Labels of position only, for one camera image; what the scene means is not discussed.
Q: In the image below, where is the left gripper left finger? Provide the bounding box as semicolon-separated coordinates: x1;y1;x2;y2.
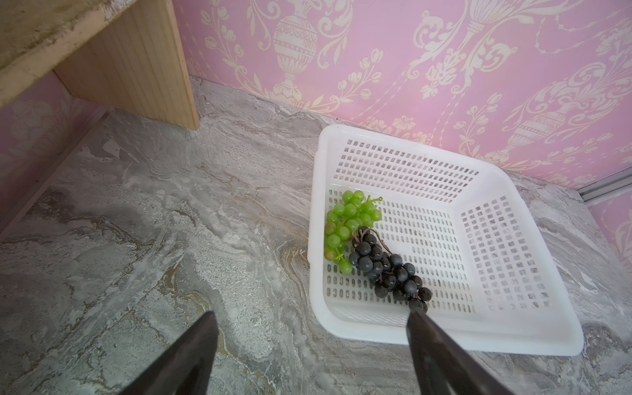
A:
121;311;219;394

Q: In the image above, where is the green grape bunch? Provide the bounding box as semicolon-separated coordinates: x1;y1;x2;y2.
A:
324;190;383;275

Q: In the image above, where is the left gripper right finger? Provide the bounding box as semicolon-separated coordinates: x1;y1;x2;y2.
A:
407;308;511;394

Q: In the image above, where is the white plastic basket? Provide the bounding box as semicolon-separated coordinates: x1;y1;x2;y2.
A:
308;125;584;356

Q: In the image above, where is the wooden shelf unit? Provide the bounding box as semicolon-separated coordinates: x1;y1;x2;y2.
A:
1;0;199;130

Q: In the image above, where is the black grape bunch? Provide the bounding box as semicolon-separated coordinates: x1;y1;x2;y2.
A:
338;226;433;314

